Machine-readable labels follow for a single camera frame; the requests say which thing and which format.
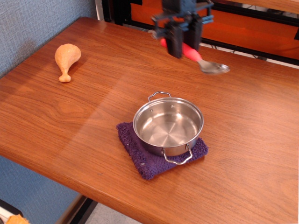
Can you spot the purple towel cloth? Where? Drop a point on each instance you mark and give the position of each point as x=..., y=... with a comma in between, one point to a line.
x=148, y=164

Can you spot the orange object bottom corner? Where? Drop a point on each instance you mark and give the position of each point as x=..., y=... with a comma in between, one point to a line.
x=17, y=219

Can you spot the toy chicken drumstick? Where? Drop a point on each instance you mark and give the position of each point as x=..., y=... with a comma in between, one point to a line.
x=65, y=56

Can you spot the orange panel black frame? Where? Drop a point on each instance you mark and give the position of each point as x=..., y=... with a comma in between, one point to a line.
x=264, y=28

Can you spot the red handled metal spoon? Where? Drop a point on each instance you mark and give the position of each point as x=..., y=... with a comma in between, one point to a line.
x=207, y=67

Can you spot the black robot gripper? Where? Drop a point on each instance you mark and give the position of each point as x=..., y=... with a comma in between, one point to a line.
x=193, y=14

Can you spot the stainless steel pot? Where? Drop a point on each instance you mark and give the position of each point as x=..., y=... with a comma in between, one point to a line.
x=169, y=127

